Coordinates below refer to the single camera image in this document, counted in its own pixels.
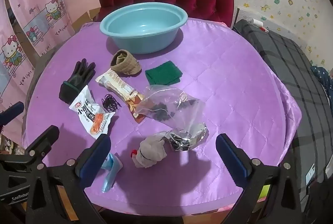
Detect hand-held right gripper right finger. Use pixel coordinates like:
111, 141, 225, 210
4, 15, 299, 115
215, 133, 310, 224

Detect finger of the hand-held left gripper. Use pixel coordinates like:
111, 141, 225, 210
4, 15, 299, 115
23, 125, 60, 162
0, 101, 25, 124

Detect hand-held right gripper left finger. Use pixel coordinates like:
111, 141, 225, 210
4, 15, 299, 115
25, 134, 112, 224

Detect light blue plastic packet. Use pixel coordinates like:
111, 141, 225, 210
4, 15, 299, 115
101, 152, 123, 193

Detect white orange snack packet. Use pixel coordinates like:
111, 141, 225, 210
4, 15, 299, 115
69, 85, 115, 140

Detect silver foil bag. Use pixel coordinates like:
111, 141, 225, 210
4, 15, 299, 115
164, 122, 209, 152

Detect white knit glove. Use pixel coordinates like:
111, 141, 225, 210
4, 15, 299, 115
131, 135, 168, 168

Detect black work glove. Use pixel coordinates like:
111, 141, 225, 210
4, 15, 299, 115
59, 59, 96, 104

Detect clear plastic bag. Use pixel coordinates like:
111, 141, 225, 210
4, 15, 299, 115
135, 85, 206, 133

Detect teal plastic basin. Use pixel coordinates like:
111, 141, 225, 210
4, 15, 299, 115
99, 2, 188, 55

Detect brown white snack wrapper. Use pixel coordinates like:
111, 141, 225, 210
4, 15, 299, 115
95, 69, 145, 124

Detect small grey device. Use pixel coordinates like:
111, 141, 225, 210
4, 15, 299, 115
305, 161, 316, 186

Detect tan knit sock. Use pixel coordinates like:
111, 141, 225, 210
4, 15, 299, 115
110, 49, 142, 75

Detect pink cartoon cat curtain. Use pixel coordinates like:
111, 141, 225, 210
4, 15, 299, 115
0, 0, 72, 110

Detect green scouring cloth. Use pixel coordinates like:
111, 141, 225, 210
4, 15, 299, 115
145, 61, 183, 85

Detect cardboard box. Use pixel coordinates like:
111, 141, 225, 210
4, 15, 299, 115
71, 8, 101, 32

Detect navy star print cloth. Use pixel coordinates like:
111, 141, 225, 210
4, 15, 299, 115
311, 65, 333, 110

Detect black hair ties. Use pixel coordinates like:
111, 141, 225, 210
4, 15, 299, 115
101, 94, 122, 112

